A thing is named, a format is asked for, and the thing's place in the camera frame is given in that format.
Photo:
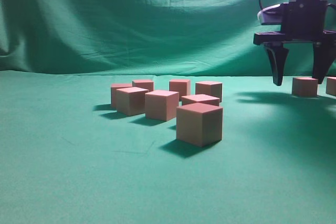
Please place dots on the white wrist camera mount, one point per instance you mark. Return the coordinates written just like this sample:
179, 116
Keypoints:
271, 15

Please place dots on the pink foam cube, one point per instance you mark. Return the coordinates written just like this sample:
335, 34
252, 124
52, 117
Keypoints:
200, 98
304, 87
144, 84
113, 90
161, 104
182, 86
199, 124
331, 86
212, 88
131, 101

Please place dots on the green cloth backdrop and cover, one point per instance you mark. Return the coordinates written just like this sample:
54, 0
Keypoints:
67, 157

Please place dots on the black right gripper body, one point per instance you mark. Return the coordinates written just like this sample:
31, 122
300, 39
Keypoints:
301, 22

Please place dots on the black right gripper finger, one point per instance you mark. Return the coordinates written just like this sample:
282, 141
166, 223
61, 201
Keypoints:
323, 58
277, 55

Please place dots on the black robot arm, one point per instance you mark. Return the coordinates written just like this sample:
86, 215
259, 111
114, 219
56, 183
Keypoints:
301, 21

